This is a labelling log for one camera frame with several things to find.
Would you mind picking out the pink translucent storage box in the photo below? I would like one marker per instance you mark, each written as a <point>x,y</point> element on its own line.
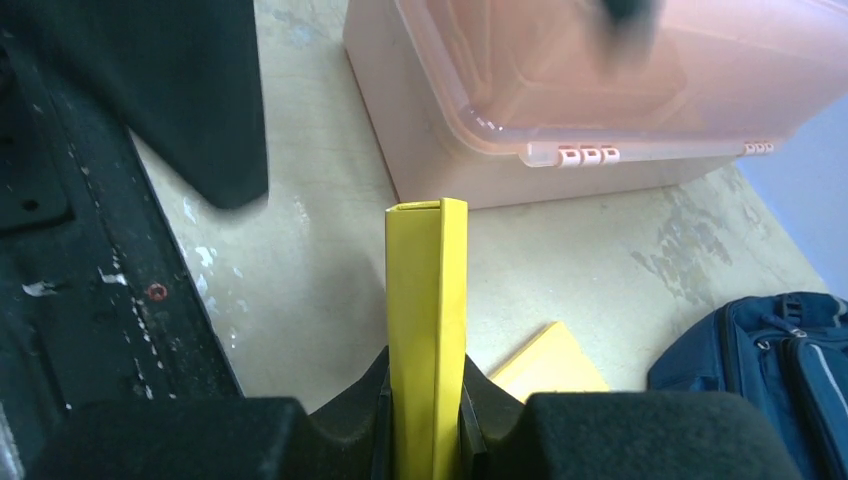
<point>508,102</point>

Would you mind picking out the navy blue student backpack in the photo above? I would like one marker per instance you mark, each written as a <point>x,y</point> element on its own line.
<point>787,355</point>

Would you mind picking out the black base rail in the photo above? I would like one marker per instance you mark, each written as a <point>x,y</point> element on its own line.
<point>97,303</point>

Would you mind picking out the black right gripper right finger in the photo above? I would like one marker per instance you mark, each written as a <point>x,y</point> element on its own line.
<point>623,435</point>

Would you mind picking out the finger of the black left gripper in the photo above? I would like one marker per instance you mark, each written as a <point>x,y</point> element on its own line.
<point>183,75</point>

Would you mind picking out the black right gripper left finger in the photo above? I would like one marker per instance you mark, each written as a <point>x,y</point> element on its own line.
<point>221,438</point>

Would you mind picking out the colourful crayon box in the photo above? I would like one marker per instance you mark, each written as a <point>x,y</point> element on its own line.
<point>426,247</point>

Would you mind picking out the yellow book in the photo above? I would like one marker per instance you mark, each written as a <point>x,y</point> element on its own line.
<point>551,362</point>

